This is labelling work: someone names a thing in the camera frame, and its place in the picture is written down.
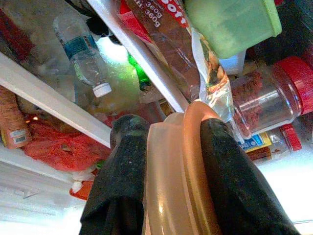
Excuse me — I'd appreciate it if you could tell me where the orange bottle with label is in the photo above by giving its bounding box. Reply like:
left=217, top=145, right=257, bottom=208
left=0, top=85, right=33, bottom=150

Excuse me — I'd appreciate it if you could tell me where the red printed bread bag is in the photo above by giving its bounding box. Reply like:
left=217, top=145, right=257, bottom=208
left=117, top=0, right=204, bottom=104

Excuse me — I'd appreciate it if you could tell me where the red plastic bag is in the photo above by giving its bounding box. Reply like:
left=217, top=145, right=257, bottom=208
left=22, top=119, right=111, bottom=172

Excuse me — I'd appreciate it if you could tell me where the small jar with red lid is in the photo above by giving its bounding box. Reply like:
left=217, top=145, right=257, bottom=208
left=268, top=123, right=303, bottom=153

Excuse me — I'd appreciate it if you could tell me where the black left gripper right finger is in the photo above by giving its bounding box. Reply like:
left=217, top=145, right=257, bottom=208
left=199, top=118, right=300, bottom=235

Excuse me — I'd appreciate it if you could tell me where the clear jar with red lid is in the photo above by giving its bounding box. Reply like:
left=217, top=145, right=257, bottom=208
left=229, top=55, right=313, bottom=139

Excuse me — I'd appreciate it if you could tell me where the clear printed plastic food bag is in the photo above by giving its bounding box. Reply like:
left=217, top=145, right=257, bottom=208
left=190, top=26, right=236, bottom=123

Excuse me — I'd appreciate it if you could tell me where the white fridge shelf edge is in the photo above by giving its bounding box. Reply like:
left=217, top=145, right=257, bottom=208
left=87, top=0, right=187, bottom=114
left=0, top=52, right=111, bottom=148

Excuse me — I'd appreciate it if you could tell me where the blue and yellow carton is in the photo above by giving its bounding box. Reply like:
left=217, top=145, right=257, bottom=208
left=240, top=132, right=272, bottom=160

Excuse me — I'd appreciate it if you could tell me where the green glass bottle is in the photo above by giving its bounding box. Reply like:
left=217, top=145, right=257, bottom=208
left=127, top=52, right=152, bottom=91

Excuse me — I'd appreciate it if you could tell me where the clear water bottle white cap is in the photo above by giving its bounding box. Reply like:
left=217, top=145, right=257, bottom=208
left=52, top=14, right=113, bottom=98

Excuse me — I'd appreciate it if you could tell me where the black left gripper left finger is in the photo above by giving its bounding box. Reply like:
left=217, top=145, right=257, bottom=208
left=79, top=114, right=150, bottom=235

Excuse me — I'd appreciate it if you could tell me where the green plastic food box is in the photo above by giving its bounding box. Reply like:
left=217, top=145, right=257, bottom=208
left=184, top=0, right=283, bottom=60

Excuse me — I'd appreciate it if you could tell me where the beige round lidded food container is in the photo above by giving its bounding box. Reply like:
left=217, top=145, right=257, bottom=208
left=142, top=100, right=227, bottom=235

